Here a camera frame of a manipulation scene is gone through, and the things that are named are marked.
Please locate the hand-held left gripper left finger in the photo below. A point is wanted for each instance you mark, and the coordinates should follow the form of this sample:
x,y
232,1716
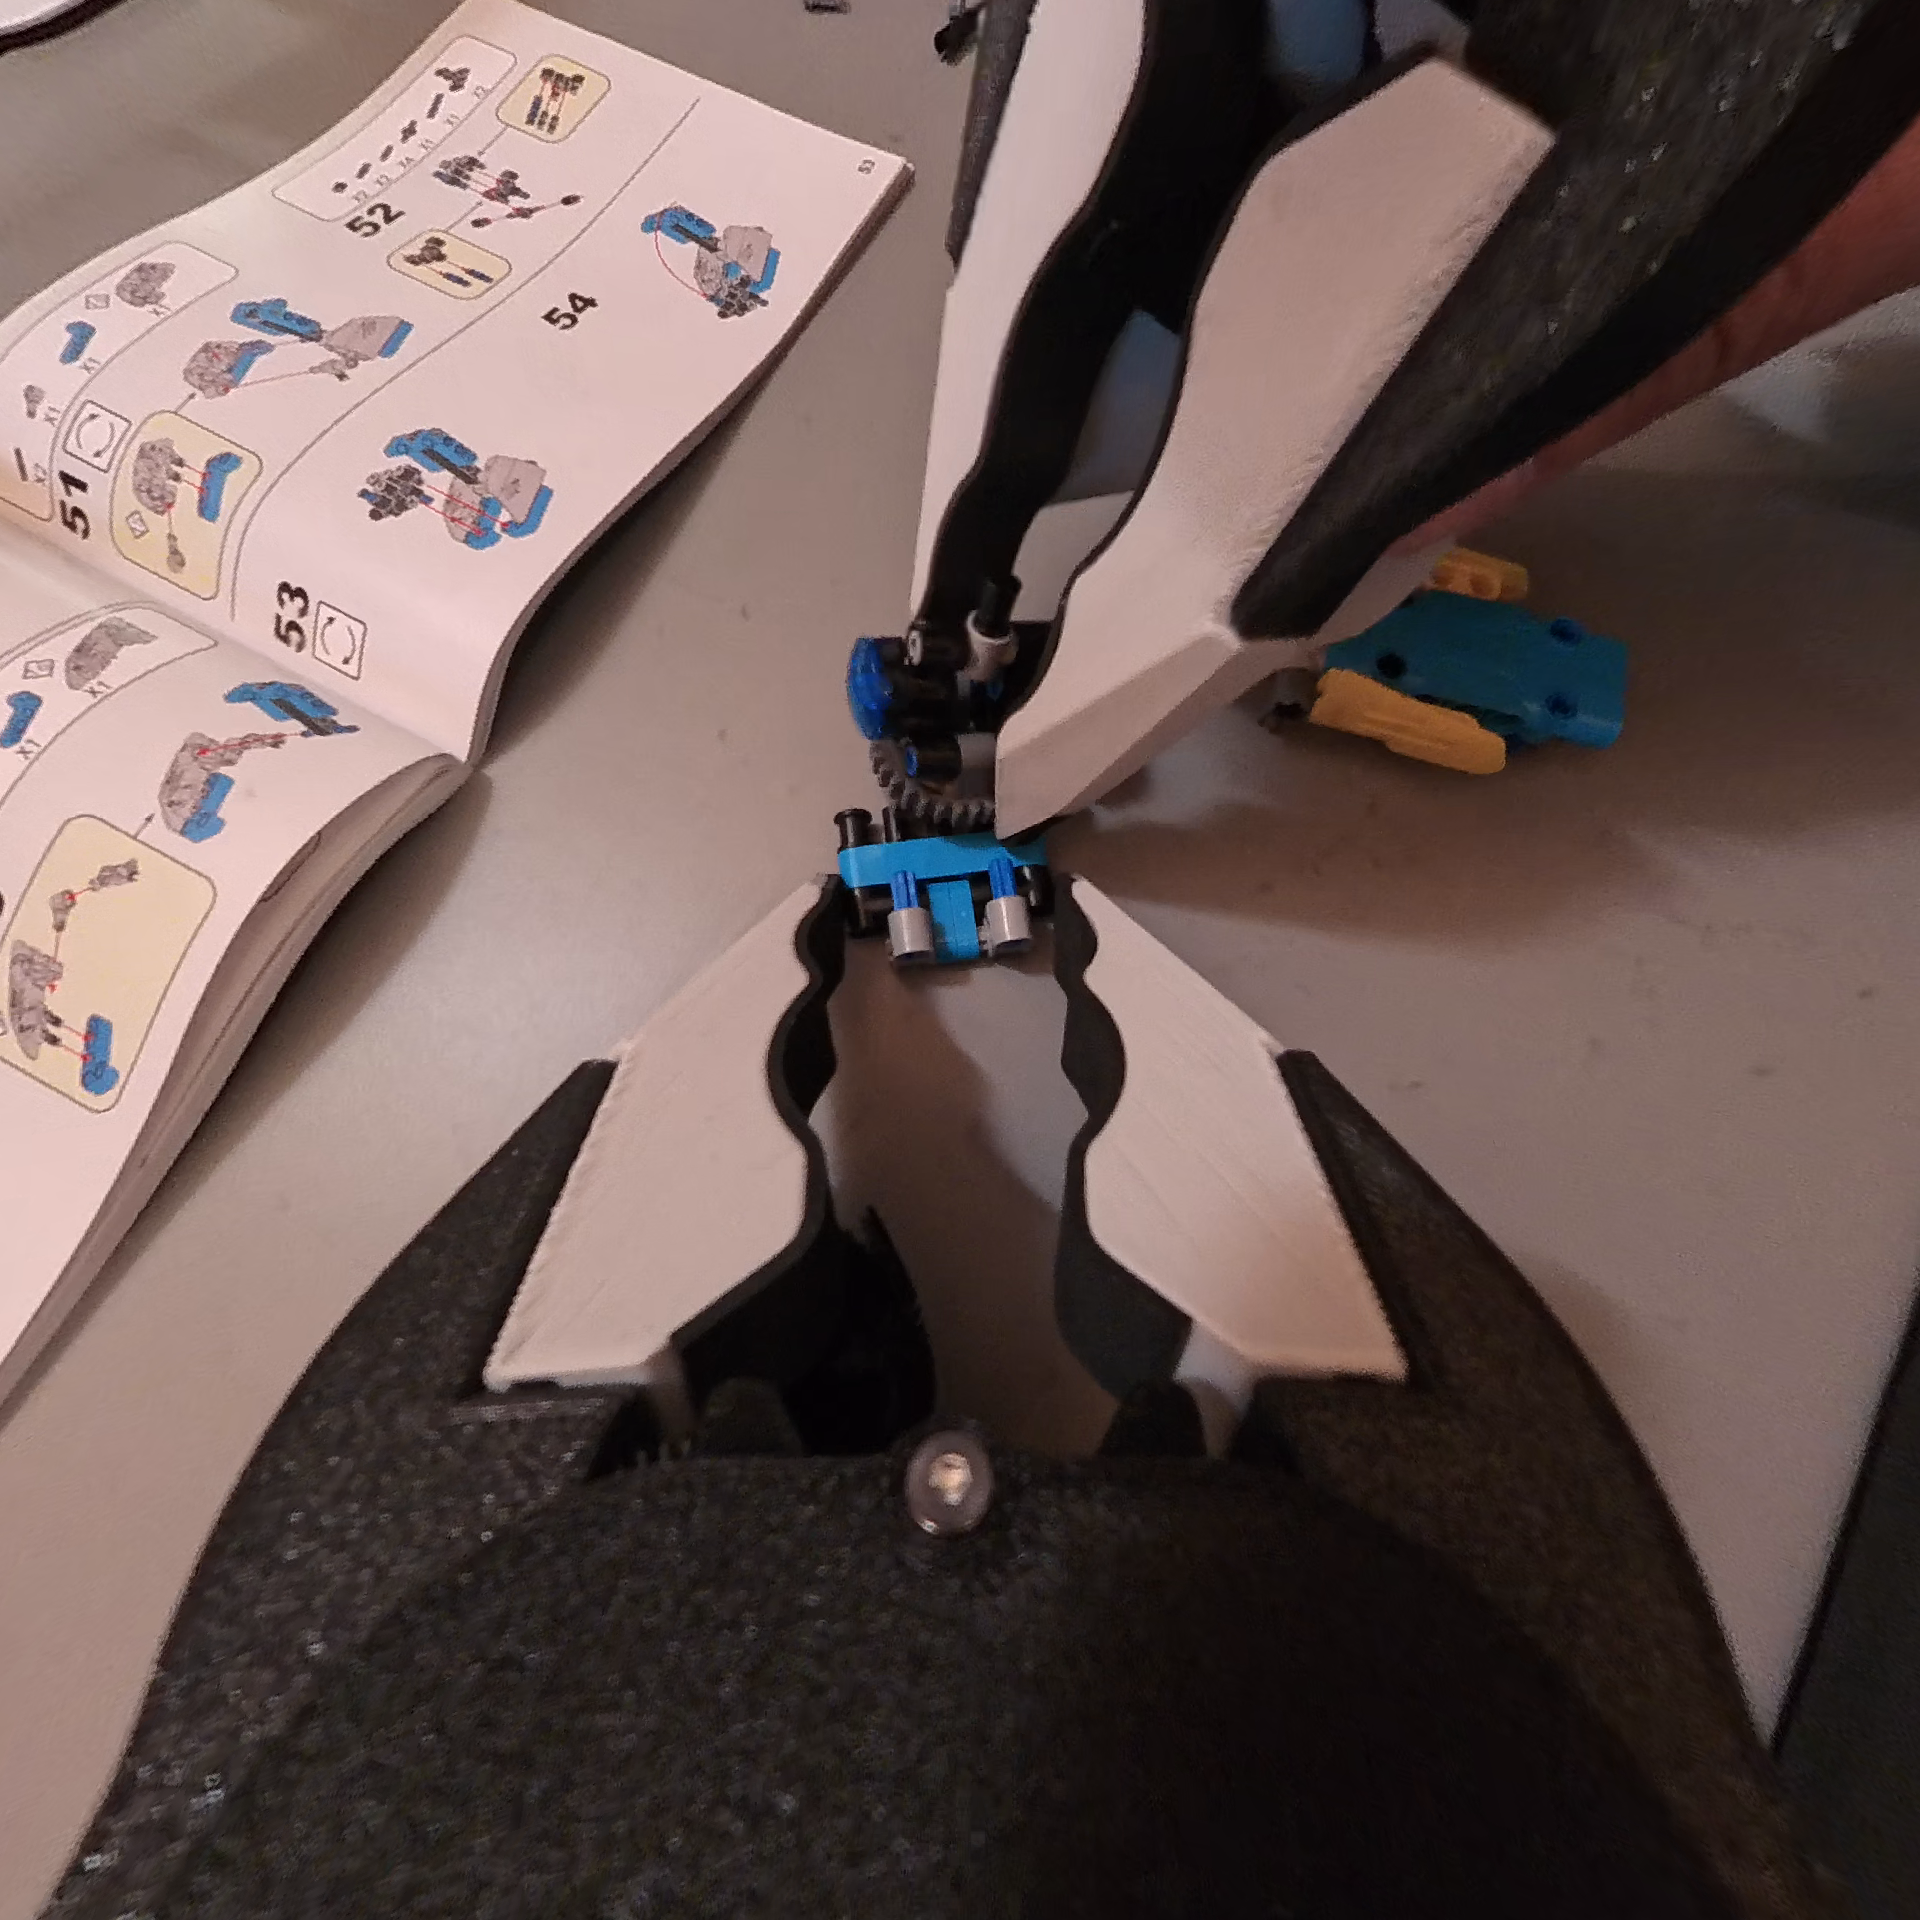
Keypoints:
x,y
677,1202

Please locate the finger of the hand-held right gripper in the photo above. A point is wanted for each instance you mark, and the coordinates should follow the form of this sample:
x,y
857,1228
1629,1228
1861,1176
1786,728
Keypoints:
x,y
1292,392
1051,150

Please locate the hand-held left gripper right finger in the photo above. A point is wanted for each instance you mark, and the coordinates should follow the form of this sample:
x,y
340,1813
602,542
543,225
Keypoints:
x,y
1232,1202

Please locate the blue yellow brick assembly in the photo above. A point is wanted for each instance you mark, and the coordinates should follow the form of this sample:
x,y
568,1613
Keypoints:
x,y
1487,665

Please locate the blue beam with black pins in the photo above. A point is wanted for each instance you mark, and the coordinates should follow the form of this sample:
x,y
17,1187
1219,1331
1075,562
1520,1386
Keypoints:
x,y
938,874

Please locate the black grey gear assembly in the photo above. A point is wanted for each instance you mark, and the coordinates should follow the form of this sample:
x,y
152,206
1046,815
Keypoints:
x,y
916,706

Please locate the grey desk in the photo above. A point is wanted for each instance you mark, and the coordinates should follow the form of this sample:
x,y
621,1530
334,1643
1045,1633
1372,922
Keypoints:
x,y
1562,1052

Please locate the person's right hand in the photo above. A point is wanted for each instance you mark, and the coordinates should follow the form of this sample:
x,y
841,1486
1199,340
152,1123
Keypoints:
x,y
1803,315

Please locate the open instruction booklet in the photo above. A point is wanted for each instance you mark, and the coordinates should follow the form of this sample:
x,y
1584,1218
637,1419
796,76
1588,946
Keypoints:
x,y
392,450

